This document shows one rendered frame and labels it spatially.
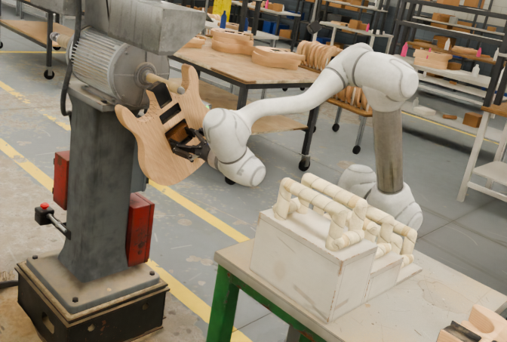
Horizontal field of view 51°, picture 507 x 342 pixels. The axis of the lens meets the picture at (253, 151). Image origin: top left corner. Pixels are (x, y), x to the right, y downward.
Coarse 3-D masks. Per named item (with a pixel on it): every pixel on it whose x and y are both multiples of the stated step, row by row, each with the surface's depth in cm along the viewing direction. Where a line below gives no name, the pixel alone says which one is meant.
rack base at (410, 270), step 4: (412, 264) 155; (404, 268) 153; (408, 268) 153; (412, 268) 153; (416, 268) 154; (420, 268) 154; (400, 272) 150; (404, 272) 150; (408, 272) 151; (412, 272) 151; (416, 272) 152; (420, 272) 154; (400, 276) 148; (404, 276) 148; (408, 276) 149; (412, 276) 151; (400, 280) 146; (404, 280) 148; (396, 284) 144
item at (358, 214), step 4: (356, 208) 125; (360, 208) 124; (364, 208) 124; (352, 212) 126; (356, 212) 125; (360, 212) 124; (364, 212) 125; (352, 216) 126; (356, 216) 125; (360, 216) 125; (364, 216) 125; (352, 220) 126; (356, 220) 125; (360, 220) 125; (352, 224) 126; (356, 224) 126; (360, 224) 126; (352, 228) 126; (356, 228) 126; (360, 228) 126
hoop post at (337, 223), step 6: (336, 216) 119; (342, 216) 119; (330, 222) 121; (336, 222) 119; (342, 222) 119; (330, 228) 121; (336, 228) 120; (342, 228) 120; (330, 234) 121; (336, 234) 120; (342, 234) 121; (330, 240) 121; (330, 246) 121
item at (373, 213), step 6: (372, 210) 141; (378, 210) 141; (366, 216) 143; (372, 216) 141; (378, 216) 140; (384, 216) 139; (390, 216) 138; (378, 222) 140; (384, 222) 138; (390, 222) 138
